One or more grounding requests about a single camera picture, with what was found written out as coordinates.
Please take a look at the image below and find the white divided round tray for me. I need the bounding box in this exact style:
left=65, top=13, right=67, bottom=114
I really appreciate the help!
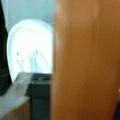
left=7, top=19, right=54, bottom=81

